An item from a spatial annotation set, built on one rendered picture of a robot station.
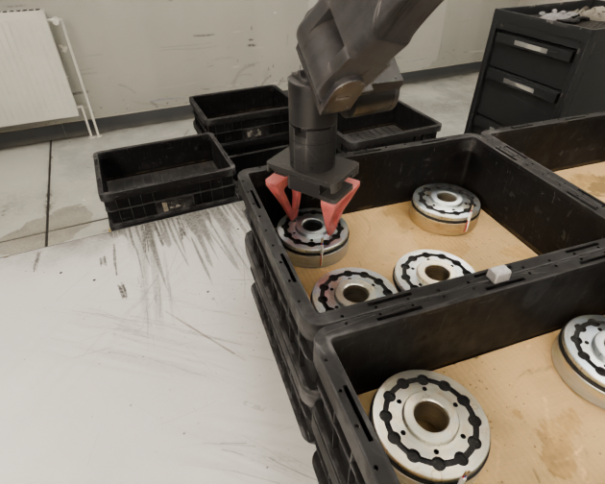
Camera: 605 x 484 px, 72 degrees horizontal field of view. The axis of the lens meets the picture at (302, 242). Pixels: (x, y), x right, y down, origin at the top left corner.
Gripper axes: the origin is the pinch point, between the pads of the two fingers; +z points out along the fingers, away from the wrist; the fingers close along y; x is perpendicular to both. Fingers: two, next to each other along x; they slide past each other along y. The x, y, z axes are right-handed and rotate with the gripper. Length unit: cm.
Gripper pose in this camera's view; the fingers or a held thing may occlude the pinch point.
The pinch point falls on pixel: (311, 221)
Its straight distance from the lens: 58.4
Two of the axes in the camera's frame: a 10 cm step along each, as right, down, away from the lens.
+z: 0.1, 7.8, 6.3
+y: -8.3, -3.5, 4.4
